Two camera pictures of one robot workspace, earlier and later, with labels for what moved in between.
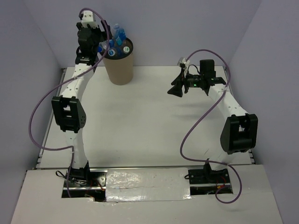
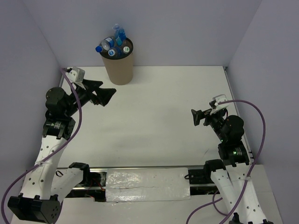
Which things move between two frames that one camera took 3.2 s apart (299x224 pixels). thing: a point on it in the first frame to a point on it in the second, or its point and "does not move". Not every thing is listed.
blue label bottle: x=120 y=34 does not move
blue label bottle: x=116 y=52 does not move
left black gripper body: x=99 y=36 to x=84 y=95
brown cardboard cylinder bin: x=119 y=60 does not move
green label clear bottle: x=126 y=50 does not move
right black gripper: x=177 y=89 to x=199 y=114
